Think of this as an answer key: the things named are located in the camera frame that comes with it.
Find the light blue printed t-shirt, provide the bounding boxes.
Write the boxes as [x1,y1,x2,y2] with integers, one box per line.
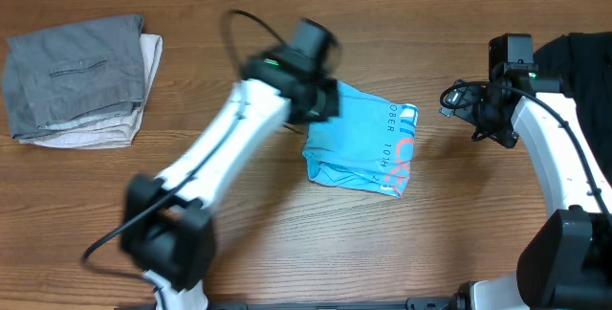
[303,82,419,198]

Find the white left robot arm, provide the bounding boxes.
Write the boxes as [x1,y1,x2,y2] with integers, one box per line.
[120,18,339,309]

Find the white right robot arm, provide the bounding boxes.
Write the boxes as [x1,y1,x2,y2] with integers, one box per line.
[440,33,611,309]

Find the black garment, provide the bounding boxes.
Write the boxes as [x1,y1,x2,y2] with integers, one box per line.
[534,32,611,180]

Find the folded beige garment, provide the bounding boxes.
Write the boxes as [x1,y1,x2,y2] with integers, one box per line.
[19,33,164,149]

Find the folded grey trousers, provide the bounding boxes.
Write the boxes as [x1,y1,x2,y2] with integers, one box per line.
[2,13,145,140]

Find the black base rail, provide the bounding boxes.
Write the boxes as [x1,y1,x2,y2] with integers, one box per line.
[114,295,479,310]

